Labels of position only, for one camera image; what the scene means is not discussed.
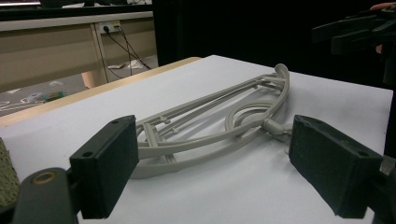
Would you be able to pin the colourful plastic toys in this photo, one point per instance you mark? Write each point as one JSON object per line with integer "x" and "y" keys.
{"x": 54, "y": 95}

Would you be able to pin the black curtain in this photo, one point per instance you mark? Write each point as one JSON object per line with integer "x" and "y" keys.
{"x": 233, "y": 28}

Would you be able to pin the grey plastic clothes hanger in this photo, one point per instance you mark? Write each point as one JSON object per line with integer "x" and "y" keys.
{"x": 186, "y": 163}
{"x": 186, "y": 145}

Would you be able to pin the white table cover sheet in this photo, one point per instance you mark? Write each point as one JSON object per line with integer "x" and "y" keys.
{"x": 218, "y": 193}

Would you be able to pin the beige wooden desk frame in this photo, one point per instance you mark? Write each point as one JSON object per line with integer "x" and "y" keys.
{"x": 46, "y": 59}

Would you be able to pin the white wall power socket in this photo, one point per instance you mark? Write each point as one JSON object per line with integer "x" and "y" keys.
{"x": 109, "y": 26}

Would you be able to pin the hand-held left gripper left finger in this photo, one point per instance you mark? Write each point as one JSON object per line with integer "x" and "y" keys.
{"x": 102, "y": 168}

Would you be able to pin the green woven basket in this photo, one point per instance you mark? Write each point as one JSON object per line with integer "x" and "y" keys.
{"x": 6, "y": 174}

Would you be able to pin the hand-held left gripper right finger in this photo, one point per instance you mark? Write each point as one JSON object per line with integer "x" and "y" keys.
{"x": 336, "y": 168}

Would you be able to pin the white paper scrap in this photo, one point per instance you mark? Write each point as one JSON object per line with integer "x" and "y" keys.
{"x": 124, "y": 64}

